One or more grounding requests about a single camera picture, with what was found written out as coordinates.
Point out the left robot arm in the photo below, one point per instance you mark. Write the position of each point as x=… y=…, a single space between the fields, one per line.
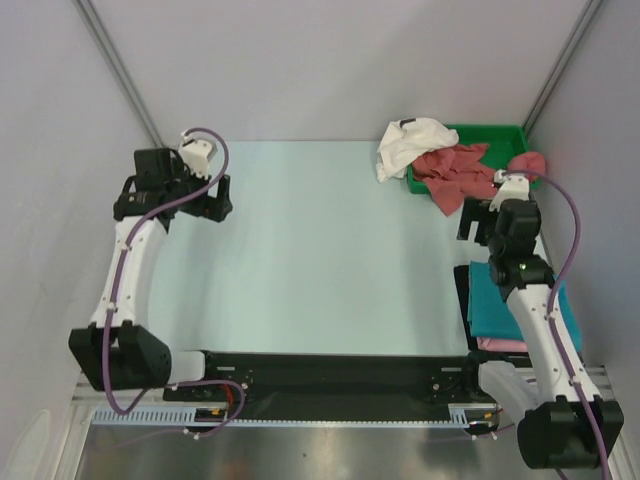
x=117 y=350

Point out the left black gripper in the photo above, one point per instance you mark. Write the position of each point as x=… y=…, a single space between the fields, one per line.
x=213 y=208

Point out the teal t shirt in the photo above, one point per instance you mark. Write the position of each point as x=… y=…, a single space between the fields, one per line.
x=520 y=320

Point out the aluminium corner post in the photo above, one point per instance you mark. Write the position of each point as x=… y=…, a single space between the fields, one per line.
x=111 y=56
x=585 y=21

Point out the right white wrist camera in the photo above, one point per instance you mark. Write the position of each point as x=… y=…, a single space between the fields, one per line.
x=510 y=186

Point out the slotted cable duct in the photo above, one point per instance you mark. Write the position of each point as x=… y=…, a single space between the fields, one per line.
x=456 y=415

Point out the left aluminium corner post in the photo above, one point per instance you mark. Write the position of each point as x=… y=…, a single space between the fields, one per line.
x=111 y=56

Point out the white t shirt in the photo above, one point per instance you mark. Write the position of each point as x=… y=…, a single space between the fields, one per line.
x=405 y=140

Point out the folded pink t shirt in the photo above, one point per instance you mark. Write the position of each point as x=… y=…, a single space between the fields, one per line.
x=501 y=345

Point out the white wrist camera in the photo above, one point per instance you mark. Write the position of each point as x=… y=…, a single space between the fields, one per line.
x=196 y=154
x=510 y=186

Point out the red t shirt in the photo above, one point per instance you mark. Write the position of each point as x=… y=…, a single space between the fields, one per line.
x=452 y=174

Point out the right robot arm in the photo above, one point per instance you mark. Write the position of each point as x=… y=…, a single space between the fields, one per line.
x=562 y=420

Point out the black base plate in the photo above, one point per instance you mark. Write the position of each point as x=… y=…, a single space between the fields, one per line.
x=343 y=380

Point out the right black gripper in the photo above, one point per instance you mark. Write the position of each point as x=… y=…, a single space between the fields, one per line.
x=475 y=210

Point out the right aluminium corner post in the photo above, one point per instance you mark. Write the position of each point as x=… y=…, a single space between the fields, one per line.
x=585 y=21

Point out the black tray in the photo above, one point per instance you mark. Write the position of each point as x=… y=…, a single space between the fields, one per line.
x=462 y=300

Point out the green plastic bin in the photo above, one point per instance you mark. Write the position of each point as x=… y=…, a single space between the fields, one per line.
x=505 y=136

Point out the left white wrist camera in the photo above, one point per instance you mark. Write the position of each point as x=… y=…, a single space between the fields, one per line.
x=196 y=154

